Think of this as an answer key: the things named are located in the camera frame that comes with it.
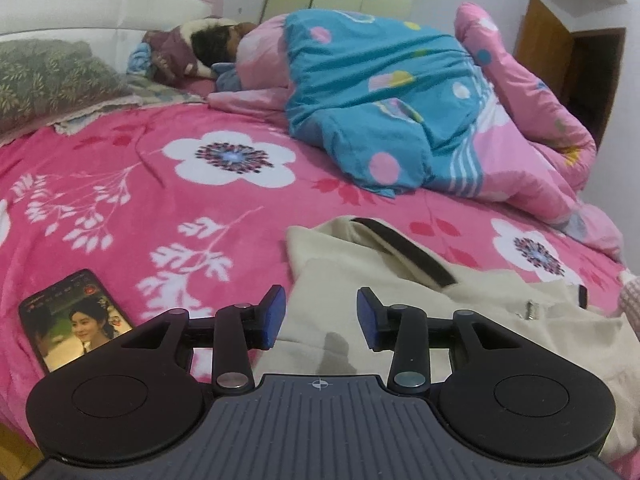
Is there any checked pillow cloth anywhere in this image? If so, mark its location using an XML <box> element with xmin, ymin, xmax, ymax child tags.
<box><xmin>52</xmin><ymin>72</ymin><xmax>211</xmax><ymax>136</ymax></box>

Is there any pink knit sweater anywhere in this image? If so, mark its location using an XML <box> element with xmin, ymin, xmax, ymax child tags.
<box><xmin>617</xmin><ymin>270</ymin><xmax>640</xmax><ymax>341</ymax></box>

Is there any brown wooden door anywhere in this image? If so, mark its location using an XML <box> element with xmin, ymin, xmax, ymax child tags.
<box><xmin>515</xmin><ymin>0</ymin><xmax>627</xmax><ymax>148</ymax></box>

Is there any light blue cloth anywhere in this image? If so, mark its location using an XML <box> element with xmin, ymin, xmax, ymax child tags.
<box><xmin>127</xmin><ymin>42</ymin><xmax>153</xmax><ymax>78</ymax></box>

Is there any black smartphone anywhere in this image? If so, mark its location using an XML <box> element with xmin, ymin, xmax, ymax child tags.
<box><xmin>18</xmin><ymin>268</ymin><xmax>136</xmax><ymax>373</ymax></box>

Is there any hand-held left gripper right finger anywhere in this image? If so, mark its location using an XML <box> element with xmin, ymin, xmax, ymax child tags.
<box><xmin>356</xmin><ymin>287</ymin><xmax>521</xmax><ymax>396</ymax></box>

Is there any cream zip jacket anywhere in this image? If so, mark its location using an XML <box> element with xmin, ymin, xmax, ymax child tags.
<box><xmin>285</xmin><ymin>216</ymin><xmax>640</xmax><ymax>466</ymax></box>

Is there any green floral pillow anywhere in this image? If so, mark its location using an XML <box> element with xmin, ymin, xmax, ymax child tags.
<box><xmin>0</xmin><ymin>40</ymin><xmax>131</xmax><ymax>133</ymax></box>

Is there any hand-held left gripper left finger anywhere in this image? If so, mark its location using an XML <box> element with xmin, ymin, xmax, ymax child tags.
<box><xmin>120</xmin><ymin>285</ymin><xmax>287</xmax><ymax>396</ymax></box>

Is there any blue and pink quilt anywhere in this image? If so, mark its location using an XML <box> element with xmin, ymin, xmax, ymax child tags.
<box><xmin>207</xmin><ymin>2</ymin><xmax>626</xmax><ymax>261</ymax></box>

